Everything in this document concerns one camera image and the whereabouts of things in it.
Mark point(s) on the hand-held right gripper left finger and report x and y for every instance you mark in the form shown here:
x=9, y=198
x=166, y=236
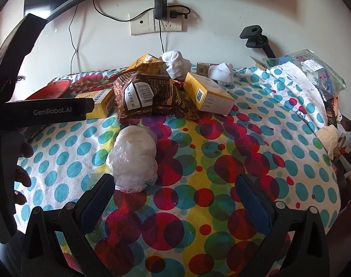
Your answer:
x=92, y=215

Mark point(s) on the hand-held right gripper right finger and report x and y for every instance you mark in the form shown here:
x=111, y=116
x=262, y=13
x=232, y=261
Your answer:
x=254, y=202

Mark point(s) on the red bowl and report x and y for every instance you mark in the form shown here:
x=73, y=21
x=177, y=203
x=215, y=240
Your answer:
x=58, y=88

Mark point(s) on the small yellow medicine box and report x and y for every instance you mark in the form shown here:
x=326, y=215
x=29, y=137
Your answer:
x=101, y=102

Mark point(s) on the clear plastic bag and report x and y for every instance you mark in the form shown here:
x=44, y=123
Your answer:
x=133, y=158

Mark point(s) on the brown snack bag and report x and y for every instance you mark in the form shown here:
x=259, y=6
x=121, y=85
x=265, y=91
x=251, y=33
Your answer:
x=152, y=95

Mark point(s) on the yellow snack bag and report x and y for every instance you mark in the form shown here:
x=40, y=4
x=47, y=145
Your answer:
x=146, y=63

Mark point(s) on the large yellow medicine box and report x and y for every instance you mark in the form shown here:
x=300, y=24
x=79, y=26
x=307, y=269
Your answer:
x=210, y=95

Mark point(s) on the white knit sock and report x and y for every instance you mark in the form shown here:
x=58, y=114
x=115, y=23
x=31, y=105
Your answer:
x=178, y=69

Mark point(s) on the person's left hand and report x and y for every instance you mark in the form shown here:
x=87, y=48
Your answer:
x=23, y=179

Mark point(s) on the polka-dot blanket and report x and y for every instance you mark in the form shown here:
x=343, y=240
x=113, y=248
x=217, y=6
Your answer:
x=198, y=150

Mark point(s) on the beige crumpled paper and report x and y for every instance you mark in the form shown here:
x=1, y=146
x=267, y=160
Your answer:
x=330, y=140

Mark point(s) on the white balled sock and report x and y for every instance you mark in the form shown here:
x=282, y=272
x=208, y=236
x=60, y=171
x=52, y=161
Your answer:
x=221, y=73

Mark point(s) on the small brown cardboard box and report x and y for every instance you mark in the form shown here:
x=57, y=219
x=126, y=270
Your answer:
x=260, y=62

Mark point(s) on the small red cardboard box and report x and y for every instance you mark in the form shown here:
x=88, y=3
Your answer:
x=203, y=67

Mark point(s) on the clear plastic bags pile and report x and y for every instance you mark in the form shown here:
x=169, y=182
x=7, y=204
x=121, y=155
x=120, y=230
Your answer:
x=314, y=66

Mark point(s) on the black power adapter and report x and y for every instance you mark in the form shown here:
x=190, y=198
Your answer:
x=159, y=7

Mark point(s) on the black angled plug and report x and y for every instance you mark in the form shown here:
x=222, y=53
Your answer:
x=178, y=13

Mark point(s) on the white antenna wall socket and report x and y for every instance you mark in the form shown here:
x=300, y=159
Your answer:
x=141, y=23

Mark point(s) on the white power wall socket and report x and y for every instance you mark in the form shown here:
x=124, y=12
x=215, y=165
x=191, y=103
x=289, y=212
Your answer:
x=172, y=24

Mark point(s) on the black clamp mount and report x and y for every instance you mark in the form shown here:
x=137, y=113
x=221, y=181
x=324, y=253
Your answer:
x=254, y=36

